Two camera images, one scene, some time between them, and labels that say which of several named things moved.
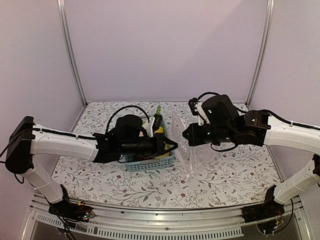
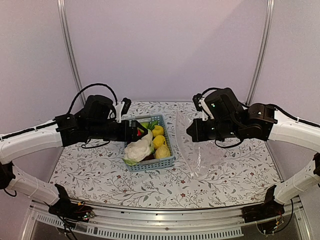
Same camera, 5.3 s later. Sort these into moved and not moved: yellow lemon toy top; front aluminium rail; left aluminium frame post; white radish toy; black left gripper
Moved: white radish toy; black left gripper
Not moved: left aluminium frame post; front aluminium rail; yellow lemon toy top
